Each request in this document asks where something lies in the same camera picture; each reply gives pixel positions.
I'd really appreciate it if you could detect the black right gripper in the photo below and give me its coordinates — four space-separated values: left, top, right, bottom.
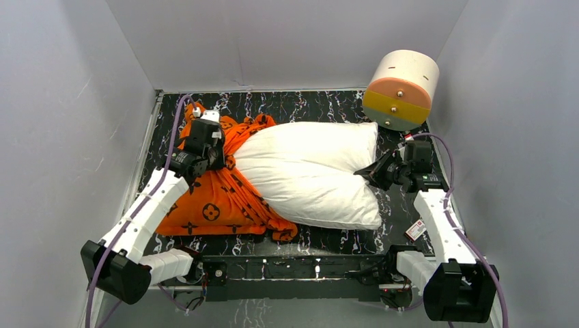
356 149 410 191

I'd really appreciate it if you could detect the orange patterned plush pillowcase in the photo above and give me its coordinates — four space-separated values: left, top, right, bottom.
156 114 298 241

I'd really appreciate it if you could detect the white pillow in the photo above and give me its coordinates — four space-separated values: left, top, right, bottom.
234 122 382 230

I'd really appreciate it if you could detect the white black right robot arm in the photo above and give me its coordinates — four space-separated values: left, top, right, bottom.
357 141 498 323

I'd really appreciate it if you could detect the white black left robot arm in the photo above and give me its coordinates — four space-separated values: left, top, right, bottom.
81 110 225 305

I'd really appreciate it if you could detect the red white label tag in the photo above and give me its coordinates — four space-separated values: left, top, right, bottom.
405 219 427 242

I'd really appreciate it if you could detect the white cylinder with coloured lid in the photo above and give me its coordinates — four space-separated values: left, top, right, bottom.
362 49 440 131

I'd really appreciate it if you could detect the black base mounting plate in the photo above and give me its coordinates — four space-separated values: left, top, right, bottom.
160 253 428 303

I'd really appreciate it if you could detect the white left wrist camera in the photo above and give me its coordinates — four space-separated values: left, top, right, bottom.
199 110 221 125

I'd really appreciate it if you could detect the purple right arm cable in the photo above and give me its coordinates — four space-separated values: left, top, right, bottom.
404 132 510 328

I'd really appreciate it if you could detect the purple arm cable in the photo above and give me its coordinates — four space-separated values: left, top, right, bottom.
85 94 202 328
404 132 510 328

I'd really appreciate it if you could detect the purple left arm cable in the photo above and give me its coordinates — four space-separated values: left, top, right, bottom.
85 94 202 328

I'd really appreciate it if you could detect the aluminium front rail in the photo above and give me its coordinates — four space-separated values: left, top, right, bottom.
88 258 498 290

